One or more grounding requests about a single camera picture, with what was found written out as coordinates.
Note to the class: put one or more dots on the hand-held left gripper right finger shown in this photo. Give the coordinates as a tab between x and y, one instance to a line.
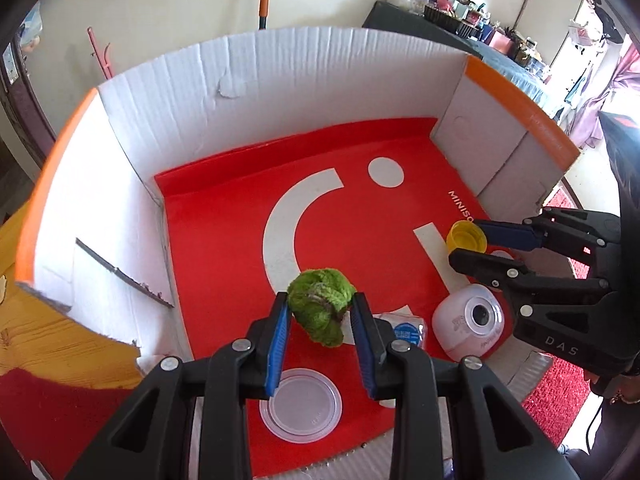
362	345

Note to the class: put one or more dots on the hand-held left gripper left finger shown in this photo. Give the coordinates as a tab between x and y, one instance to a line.
277	345

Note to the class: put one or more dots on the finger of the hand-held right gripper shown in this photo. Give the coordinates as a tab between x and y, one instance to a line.
480	265
505	235

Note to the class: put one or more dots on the yellow bottle cap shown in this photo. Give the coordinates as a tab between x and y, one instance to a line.
462	237

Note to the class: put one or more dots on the small clear dropper bottle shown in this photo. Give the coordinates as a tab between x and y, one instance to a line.
405	332

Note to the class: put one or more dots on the green scrunchie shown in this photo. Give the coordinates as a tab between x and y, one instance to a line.
320	305

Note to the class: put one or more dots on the pink toy camera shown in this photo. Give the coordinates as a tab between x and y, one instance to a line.
450	325

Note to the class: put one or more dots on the clear round plastic lid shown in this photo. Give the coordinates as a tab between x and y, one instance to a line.
300	410

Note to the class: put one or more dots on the orange cardboard box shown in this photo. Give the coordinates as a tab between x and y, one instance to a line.
175	110

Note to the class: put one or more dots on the person's right hand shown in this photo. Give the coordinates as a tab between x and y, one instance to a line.
617	390

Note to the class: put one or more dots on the red paper liner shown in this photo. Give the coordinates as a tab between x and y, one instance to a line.
225	240

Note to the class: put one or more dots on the purple hanging cloth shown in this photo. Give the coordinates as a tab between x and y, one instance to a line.
590	110

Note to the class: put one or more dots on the cluster of bottles and jars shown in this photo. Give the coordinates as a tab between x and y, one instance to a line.
500	25

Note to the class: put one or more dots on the black ribbed tray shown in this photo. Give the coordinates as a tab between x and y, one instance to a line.
450	22

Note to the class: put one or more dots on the tall white panel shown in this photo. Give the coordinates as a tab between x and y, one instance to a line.
550	20

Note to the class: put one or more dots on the dark cloth covered side table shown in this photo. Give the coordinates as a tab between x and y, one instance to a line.
425	25

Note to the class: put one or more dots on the red knitted blanket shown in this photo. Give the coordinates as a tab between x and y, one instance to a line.
50	400

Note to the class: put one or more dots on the dark wooden door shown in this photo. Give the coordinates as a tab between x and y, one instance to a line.
20	110

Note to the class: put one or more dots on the plastic bag on door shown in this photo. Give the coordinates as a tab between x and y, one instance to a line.
31	25

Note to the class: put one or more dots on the pink wall hook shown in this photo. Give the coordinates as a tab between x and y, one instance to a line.
102	60

